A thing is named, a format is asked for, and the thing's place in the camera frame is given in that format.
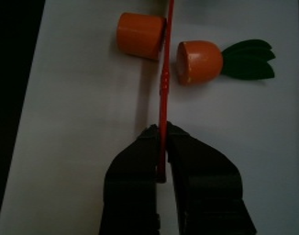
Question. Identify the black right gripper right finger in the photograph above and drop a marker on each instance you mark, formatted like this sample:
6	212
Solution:
209	186

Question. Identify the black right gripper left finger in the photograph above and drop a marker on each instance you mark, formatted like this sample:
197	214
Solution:
132	183

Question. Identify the red toy knife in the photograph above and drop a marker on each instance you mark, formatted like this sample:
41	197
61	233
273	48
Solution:
164	91

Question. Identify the white cutting board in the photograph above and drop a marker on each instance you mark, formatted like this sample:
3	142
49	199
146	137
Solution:
86	107

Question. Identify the toy carrot top with leaves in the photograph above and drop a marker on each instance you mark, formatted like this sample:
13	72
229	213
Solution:
201	61

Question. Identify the orange toy carrot middle piece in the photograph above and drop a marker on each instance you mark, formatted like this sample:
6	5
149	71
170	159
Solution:
140	35

